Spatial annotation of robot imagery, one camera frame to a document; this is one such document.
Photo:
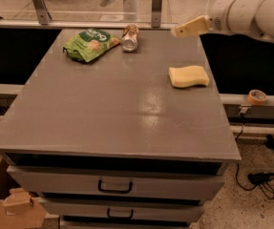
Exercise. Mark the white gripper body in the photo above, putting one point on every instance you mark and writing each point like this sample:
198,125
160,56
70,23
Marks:
220,19

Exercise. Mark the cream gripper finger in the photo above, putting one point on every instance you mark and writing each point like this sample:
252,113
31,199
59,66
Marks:
197,26

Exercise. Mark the orange soda can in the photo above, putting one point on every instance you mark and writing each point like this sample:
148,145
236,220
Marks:
129,40

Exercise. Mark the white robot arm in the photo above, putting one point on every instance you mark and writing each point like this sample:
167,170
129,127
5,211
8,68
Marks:
252,18

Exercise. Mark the green rice chip bag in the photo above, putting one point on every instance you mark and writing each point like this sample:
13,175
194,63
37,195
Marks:
90,44

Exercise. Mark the yellow sponge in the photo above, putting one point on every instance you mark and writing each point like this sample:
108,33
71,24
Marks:
188,76

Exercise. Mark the orange tape roll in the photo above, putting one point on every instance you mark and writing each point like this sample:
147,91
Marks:
256,97

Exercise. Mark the grey drawer cabinet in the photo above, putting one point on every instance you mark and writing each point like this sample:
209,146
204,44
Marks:
119,119

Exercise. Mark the cardboard box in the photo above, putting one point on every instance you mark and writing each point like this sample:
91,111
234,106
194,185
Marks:
19,209

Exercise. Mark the middle metal rail bracket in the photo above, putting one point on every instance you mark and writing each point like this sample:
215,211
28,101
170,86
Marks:
156,13

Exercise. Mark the metal rail bracket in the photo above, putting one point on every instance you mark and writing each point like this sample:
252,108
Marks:
156,13
43,15

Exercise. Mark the left metal rail bracket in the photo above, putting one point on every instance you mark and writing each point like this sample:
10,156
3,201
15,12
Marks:
43,15

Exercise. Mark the top drawer black handle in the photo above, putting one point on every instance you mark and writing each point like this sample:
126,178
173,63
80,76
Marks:
115,188

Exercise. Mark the drawer black handle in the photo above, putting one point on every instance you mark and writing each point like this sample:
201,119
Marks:
119,214
115,188

